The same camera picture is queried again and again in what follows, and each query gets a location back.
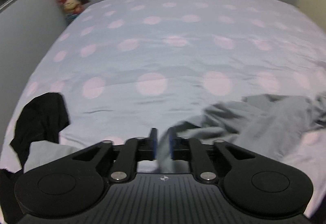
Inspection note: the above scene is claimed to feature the grey t-shirt garment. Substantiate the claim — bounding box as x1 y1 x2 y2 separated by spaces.
153 93 326 174

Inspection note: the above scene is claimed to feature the polka dot bed sheet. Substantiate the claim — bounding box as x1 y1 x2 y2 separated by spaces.
1 0 325 216

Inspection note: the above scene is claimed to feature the black sock foot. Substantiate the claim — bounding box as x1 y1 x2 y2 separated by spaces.
10 92 70 167

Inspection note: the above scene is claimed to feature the white cloth under foot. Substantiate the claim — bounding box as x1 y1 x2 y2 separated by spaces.
23 141 80 173

